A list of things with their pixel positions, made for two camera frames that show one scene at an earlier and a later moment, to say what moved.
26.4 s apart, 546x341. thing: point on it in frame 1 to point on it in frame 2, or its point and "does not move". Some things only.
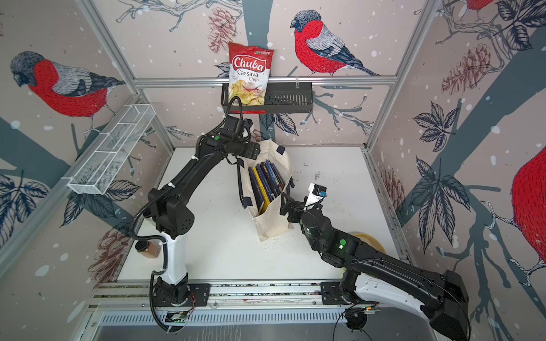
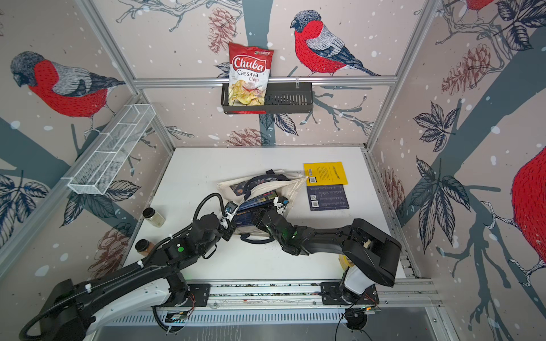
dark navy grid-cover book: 256,189 to 324,197
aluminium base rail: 138,295 does not move
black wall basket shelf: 281,97 does not move
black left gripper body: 246,150 to 227,233
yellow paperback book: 266,202 to 328,173
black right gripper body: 298,209 to 261,226
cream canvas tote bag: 272,222 to 242,190
